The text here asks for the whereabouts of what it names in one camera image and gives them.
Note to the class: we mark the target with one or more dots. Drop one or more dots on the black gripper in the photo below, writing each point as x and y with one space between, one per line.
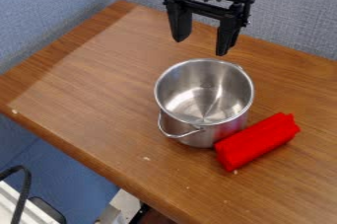
227 30

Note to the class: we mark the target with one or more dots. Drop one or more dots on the stainless steel pot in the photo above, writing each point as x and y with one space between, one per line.
203 96

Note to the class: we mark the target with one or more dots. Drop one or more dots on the red rectangular block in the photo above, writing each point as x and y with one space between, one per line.
258 139

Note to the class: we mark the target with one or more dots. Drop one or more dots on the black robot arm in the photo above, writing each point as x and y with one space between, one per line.
231 13

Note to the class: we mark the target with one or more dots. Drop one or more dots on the white device with black part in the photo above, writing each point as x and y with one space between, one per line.
37 211

